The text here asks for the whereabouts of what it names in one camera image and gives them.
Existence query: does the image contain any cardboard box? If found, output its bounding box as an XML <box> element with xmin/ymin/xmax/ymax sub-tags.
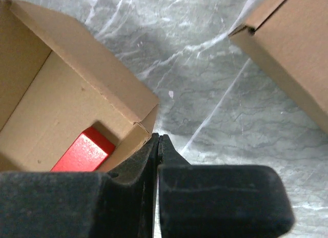
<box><xmin>1</xmin><ymin>0</ymin><xmax>159</xmax><ymax>171</ymax></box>
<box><xmin>229</xmin><ymin>0</ymin><xmax>327</xmax><ymax>131</ymax></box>

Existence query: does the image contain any red block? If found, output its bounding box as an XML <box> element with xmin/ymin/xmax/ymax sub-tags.
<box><xmin>51</xmin><ymin>127</ymin><xmax>115</xmax><ymax>172</ymax></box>

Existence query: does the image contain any closed folded cardboard box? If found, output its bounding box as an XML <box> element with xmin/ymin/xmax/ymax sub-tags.
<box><xmin>229</xmin><ymin>0</ymin><xmax>327</xmax><ymax>131</ymax></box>

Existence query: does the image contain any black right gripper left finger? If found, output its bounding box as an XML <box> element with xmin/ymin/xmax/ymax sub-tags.
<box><xmin>1</xmin><ymin>133</ymin><xmax>159</xmax><ymax>237</ymax></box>

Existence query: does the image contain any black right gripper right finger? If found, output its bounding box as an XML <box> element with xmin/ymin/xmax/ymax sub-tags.
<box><xmin>158</xmin><ymin>135</ymin><xmax>295</xmax><ymax>237</ymax></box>

